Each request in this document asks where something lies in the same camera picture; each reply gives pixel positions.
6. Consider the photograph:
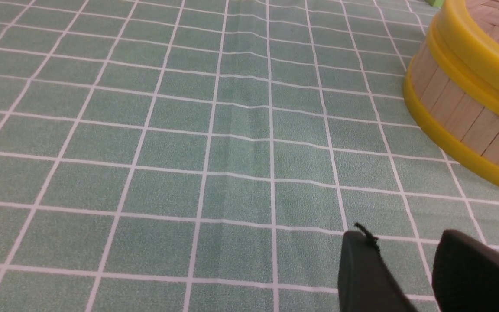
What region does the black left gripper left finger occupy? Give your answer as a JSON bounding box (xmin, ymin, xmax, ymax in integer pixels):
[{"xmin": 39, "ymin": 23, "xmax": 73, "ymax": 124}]
[{"xmin": 338, "ymin": 223, "xmax": 417, "ymax": 312}]

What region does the yellow bamboo steamer basket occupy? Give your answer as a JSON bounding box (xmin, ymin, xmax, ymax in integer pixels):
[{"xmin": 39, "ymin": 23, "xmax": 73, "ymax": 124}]
[{"xmin": 403, "ymin": 38, "xmax": 499, "ymax": 186}]

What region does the green foam cube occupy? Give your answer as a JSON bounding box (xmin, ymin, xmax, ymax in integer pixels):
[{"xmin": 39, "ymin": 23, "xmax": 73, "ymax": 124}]
[{"xmin": 424, "ymin": 0, "xmax": 445, "ymax": 8}]

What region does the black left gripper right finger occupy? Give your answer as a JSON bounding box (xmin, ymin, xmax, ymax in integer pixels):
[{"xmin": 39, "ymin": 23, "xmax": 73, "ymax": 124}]
[{"xmin": 432, "ymin": 229, "xmax": 499, "ymax": 312}]

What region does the green checkered tablecloth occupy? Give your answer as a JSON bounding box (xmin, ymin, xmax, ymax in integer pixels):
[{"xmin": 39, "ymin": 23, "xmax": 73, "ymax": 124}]
[{"xmin": 0, "ymin": 0, "xmax": 499, "ymax": 312}]

